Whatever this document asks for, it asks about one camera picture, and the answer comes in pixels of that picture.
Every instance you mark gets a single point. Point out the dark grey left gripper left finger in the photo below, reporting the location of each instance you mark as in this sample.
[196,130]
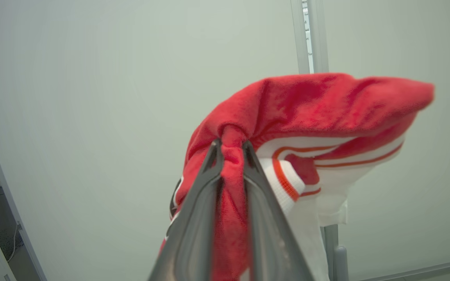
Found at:
[193,234]

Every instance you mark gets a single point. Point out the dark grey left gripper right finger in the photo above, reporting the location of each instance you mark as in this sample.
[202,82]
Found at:
[268,242]

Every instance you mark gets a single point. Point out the grey partition bottom rail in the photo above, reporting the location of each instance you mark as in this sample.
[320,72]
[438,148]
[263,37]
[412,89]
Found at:
[424,269]

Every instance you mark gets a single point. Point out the grey partition edge frame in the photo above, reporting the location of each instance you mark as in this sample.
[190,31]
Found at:
[3,183]

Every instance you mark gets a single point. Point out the red Bulls basketball jersey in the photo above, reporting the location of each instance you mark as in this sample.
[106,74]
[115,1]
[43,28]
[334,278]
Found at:
[307,105]

